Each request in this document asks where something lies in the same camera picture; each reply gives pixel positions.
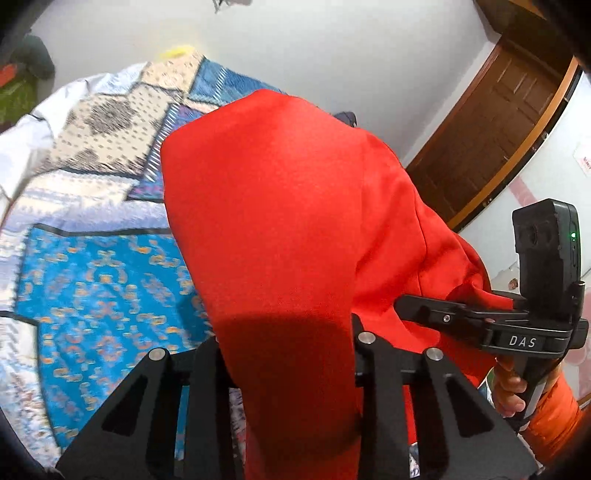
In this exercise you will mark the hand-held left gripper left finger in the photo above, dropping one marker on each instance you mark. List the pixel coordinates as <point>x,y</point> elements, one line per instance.
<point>207,369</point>

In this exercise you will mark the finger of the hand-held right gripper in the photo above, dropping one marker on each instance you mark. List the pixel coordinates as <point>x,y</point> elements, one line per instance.
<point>443,316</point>

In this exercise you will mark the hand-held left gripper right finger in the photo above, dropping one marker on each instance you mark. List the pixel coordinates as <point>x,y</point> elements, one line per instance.
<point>369,364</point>

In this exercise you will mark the red zip jacket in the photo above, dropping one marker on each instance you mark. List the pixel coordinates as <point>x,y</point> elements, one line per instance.
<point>286,221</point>

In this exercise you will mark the person's right hand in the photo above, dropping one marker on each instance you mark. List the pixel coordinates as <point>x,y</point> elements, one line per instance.
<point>508,387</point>

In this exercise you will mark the white sliding wardrobe door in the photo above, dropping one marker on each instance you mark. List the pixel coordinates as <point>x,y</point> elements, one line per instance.
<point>554,180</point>

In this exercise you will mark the brown wooden door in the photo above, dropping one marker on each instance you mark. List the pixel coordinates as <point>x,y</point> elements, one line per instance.
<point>489,138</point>

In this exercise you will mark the blue patchwork quilt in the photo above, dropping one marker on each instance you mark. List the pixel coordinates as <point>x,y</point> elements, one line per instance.
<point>101,286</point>

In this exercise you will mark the grey backpack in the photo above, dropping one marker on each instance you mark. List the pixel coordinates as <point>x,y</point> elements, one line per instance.
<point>345,119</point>

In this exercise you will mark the wooden overhead cabinet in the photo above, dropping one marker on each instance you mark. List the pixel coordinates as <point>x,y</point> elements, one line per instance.
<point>521,18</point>

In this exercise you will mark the white bed sheet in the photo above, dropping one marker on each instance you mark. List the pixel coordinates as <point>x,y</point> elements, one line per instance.
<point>23,147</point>

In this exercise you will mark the orange box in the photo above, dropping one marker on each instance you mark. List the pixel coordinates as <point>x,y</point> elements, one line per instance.
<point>10,73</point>

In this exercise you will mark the grey neck pillow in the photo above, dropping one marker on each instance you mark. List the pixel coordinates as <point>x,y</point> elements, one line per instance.
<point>34,55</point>

